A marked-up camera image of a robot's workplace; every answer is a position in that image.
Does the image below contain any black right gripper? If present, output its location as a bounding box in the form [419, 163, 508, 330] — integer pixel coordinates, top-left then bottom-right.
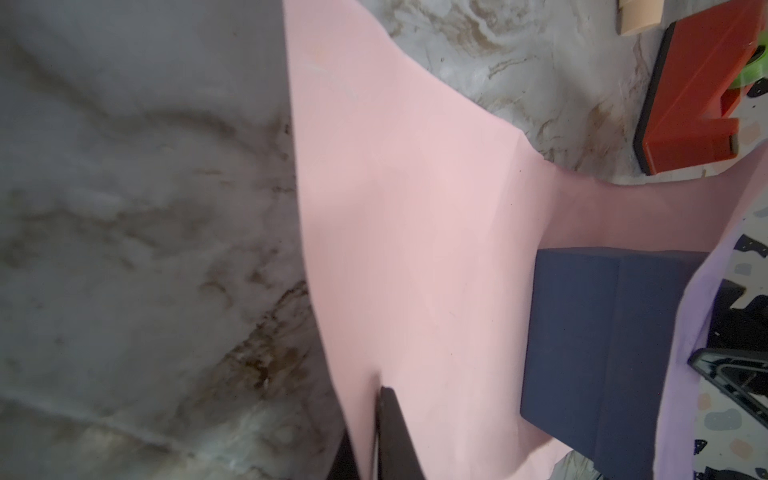
[688, 279, 768, 428]

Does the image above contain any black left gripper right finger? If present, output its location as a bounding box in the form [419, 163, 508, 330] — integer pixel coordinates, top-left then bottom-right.
[375, 387, 425, 480]

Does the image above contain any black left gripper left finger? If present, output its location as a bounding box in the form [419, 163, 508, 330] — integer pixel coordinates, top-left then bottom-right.
[326, 430, 360, 480]

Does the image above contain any navy blue gift box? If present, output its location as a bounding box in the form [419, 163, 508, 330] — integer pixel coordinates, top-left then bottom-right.
[520, 248, 707, 479]

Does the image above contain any pink wrapping paper sheet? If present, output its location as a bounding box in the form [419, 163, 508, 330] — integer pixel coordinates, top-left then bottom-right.
[284, 1, 767, 479]

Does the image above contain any red tape dispenser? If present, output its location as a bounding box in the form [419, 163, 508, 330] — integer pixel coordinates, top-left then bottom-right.
[633, 0, 767, 176]

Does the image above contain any beige toy microphone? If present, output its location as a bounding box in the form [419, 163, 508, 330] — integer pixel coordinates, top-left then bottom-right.
[617, 0, 664, 36]

